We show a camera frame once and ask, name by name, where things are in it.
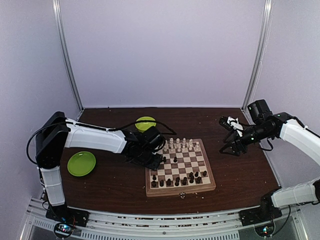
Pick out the green plate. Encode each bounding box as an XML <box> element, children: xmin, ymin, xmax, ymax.
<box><xmin>67</xmin><ymin>151</ymin><xmax>96</xmax><ymax>177</ymax></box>

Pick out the green bowl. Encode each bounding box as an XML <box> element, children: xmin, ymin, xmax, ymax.
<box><xmin>135</xmin><ymin>116</ymin><xmax>157</xmax><ymax>133</ymax></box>

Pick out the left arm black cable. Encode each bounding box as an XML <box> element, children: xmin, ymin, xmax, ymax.
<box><xmin>26</xmin><ymin>120</ymin><xmax>177</xmax><ymax>166</ymax></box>

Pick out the wooden chess board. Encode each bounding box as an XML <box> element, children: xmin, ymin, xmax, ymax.
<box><xmin>145</xmin><ymin>138</ymin><xmax>217</xmax><ymax>197</ymax></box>

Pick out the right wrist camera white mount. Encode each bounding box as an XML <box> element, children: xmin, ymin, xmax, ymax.
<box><xmin>219</xmin><ymin>116</ymin><xmax>244</xmax><ymax>137</ymax></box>

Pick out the right aluminium corner post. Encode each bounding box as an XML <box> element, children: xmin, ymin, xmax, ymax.
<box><xmin>241</xmin><ymin>0</ymin><xmax>273</xmax><ymax>112</ymax></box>

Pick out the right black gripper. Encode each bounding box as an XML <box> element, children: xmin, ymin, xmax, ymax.
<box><xmin>219</xmin><ymin>122</ymin><xmax>272</xmax><ymax>157</ymax></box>

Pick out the aluminium front rail frame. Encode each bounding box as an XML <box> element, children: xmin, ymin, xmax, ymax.
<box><xmin>24</xmin><ymin>196</ymin><xmax>305</xmax><ymax>240</ymax></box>

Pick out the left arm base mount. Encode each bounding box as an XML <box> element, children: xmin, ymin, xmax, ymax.
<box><xmin>45</xmin><ymin>208</ymin><xmax>90</xmax><ymax>239</ymax></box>

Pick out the left aluminium corner post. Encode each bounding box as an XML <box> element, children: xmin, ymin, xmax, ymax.
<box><xmin>52</xmin><ymin>0</ymin><xmax>85</xmax><ymax>113</ymax></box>

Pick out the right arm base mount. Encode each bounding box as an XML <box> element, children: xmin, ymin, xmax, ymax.
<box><xmin>238</xmin><ymin>207</ymin><xmax>282</xmax><ymax>238</ymax></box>

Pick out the aluminium corner post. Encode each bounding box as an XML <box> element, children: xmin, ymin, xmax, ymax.
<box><xmin>52</xmin><ymin>0</ymin><xmax>85</xmax><ymax>113</ymax></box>
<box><xmin>241</xmin><ymin>0</ymin><xmax>273</xmax><ymax>112</ymax></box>

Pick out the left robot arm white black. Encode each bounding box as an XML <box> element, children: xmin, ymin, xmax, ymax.
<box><xmin>35</xmin><ymin>111</ymin><xmax>166</xmax><ymax>222</ymax></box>

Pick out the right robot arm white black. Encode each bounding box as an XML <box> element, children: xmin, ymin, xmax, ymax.
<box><xmin>219</xmin><ymin>99</ymin><xmax>320</xmax><ymax>221</ymax></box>

